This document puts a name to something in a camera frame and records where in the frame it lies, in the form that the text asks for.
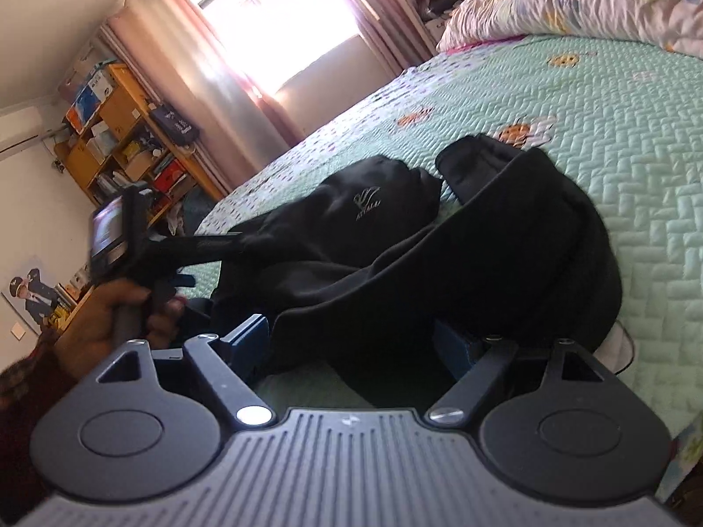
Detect white air conditioner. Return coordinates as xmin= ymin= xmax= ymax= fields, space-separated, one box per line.
xmin=0 ymin=107 xmax=45 ymax=157

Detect dark blue hanging bag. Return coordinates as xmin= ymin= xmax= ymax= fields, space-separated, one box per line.
xmin=148 ymin=104 xmax=201 ymax=146

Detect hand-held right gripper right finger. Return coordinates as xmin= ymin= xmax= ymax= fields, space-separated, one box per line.
xmin=428 ymin=324 xmax=627 ymax=429

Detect wall poster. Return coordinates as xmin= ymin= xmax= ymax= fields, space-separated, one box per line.
xmin=3 ymin=255 xmax=72 ymax=336

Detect person's left hand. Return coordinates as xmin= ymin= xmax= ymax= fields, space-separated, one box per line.
xmin=55 ymin=280 xmax=188 ymax=381

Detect black pants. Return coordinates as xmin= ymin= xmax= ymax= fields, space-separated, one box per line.
xmin=211 ymin=134 xmax=624 ymax=396

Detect person's left forearm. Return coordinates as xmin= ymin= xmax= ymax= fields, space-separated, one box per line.
xmin=0 ymin=337 xmax=80 ymax=511

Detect floral duvet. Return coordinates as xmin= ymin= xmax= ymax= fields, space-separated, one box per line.
xmin=436 ymin=0 xmax=703 ymax=58

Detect wooden bookshelf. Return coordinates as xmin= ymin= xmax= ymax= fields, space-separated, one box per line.
xmin=55 ymin=63 xmax=232 ymax=231

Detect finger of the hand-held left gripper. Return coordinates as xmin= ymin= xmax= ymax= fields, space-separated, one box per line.
xmin=185 ymin=231 xmax=246 ymax=260

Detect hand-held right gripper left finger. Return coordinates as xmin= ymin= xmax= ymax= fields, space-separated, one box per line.
xmin=96 ymin=314 xmax=276 ymax=430

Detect green quilted bedspread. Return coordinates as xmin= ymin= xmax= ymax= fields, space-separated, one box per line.
xmin=181 ymin=33 xmax=703 ymax=500

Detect window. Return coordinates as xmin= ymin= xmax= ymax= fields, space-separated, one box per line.
xmin=170 ymin=0 xmax=374 ymax=94

